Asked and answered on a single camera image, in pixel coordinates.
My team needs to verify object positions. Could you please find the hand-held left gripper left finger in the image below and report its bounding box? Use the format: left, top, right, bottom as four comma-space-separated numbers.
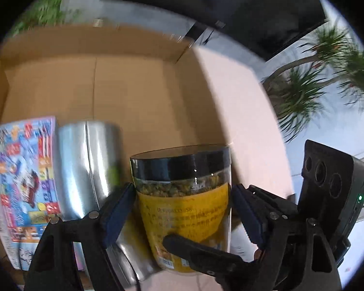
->
24, 182, 136, 291

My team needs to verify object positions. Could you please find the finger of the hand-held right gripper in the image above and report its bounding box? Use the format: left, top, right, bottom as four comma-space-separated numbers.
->
163, 233, 263, 291

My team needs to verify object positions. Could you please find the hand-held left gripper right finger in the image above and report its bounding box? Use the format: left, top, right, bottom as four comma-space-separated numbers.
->
231, 183, 343, 291

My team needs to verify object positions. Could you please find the clear jar with yellow label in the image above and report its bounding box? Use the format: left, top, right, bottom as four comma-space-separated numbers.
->
130, 145, 232, 276

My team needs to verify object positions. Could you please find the cardboard box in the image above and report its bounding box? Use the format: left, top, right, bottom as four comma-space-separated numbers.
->
0, 24, 295, 291

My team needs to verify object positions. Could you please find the silver metal can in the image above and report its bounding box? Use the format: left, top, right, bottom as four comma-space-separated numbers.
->
57, 121, 160, 290

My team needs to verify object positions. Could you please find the colourful printed carton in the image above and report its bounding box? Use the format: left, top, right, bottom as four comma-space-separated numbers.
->
0, 116, 62, 271

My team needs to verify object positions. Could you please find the palm-like potted plant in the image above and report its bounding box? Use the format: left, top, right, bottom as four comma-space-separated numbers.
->
262, 21, 364, 144

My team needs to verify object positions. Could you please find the black television screen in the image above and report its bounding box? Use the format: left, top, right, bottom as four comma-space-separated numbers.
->
100, 0, 329, 62

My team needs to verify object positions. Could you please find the green leafy plant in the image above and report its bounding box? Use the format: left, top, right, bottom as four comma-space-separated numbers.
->
10, 0, 83, 37

